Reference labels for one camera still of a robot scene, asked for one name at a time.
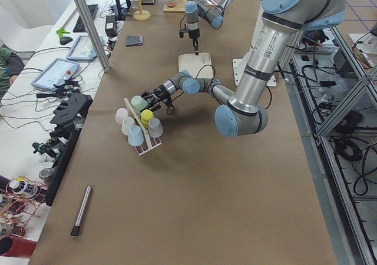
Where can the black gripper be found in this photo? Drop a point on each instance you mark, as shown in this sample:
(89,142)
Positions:
(194,35)
(159,92)

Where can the mint green cup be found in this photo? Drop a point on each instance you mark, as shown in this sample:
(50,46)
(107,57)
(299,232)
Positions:
(139,104)

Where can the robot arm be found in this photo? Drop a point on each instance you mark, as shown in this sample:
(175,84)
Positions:
(238,112)
(194,10)

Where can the yellow-green cup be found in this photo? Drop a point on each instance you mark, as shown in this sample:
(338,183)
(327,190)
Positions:
(146,116)

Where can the cream rabbit tray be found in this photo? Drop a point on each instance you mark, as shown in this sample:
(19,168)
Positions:
(197,65)

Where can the grey cup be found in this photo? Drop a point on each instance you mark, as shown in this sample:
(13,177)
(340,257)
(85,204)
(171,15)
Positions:
(155,128)

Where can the pale cream cup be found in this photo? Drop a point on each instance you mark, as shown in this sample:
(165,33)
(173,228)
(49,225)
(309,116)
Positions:
(127,123)

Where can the pale pink cup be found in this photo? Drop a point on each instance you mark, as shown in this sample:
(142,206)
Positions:
(120,115)

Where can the light blue cup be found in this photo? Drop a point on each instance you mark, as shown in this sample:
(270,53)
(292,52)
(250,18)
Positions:
(135,136)

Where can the bamboo cutting board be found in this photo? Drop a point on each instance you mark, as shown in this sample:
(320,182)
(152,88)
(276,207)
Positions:
(179,8)

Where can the wooden mug tree stand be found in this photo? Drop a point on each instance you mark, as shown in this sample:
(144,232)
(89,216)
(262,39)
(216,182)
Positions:
(140,14)

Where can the folded grey cloth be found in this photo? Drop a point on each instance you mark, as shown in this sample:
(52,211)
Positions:
(134,40)

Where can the black plastic holder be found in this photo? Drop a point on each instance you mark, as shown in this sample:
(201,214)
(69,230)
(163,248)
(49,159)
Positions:
(64,116)

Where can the black power adapter box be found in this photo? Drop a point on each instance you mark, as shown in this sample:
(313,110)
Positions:
(111,29)

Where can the teach pendant tablet far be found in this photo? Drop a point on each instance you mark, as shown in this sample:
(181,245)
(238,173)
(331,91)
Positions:
(82,50)

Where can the teach pendant tablet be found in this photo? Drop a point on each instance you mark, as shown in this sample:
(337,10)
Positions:
(82,50)
(58,71)

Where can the teach pendant tablet near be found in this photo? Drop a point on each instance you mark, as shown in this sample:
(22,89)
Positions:
(58,71)

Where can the black computer mouse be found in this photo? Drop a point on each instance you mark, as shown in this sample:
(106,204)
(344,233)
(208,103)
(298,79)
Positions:
(65,40)

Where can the metal cylinder rod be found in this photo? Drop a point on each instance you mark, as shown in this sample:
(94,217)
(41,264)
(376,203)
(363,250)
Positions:
(77,225)

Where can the white labelled bottle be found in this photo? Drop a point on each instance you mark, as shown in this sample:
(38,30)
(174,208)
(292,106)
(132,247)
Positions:
(23,188)

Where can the wooden rack handle rod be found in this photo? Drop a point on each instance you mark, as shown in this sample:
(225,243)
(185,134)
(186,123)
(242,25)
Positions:
(135,115)

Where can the white wire cup rack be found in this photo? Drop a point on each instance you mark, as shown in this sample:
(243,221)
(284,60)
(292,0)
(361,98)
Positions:
(149,143)

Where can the aluminium frame post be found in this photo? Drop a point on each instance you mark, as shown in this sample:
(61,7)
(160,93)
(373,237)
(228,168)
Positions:
(88,21)

